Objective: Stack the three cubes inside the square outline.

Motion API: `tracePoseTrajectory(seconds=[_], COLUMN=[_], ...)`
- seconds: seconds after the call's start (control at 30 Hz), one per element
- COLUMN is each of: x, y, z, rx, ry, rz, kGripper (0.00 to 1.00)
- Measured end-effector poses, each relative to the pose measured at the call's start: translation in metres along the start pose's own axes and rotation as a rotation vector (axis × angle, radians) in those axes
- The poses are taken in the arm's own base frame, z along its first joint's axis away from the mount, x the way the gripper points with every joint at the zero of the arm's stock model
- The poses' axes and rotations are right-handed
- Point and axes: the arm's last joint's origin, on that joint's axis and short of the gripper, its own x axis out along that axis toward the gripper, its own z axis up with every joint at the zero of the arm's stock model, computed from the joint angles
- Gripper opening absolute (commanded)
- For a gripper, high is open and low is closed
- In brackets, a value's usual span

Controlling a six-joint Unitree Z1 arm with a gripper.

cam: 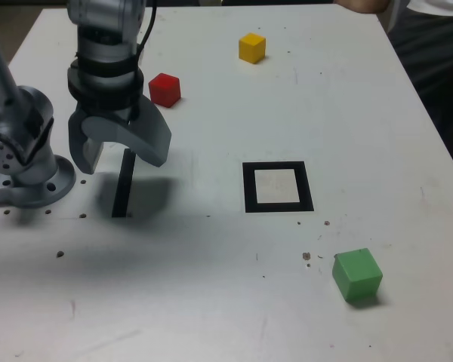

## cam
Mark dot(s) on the person's hand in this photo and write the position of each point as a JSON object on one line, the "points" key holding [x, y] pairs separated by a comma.
{"points": [[362, 4]]}

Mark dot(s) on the yellow cube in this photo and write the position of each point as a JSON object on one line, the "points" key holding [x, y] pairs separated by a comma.
{"points": [[252, 47]]}

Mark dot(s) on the black tape square outline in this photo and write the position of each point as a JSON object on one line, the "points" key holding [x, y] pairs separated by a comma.
{"points": [[249, 188]]}

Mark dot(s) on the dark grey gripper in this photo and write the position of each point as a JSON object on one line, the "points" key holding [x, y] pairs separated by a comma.
{"points": [[105, 109]]}

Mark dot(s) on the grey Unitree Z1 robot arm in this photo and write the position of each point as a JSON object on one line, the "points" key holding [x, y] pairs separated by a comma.
{"points": [[26, 109]]}

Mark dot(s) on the black tape strip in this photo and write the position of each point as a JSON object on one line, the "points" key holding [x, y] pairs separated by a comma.
{"points": [[121, 192]]}

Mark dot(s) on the red cube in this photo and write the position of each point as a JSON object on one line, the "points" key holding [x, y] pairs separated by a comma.
{"points": [[164, 90]]}

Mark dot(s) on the green cube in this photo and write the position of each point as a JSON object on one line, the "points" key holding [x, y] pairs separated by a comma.
{"points": [[356, 275]]}

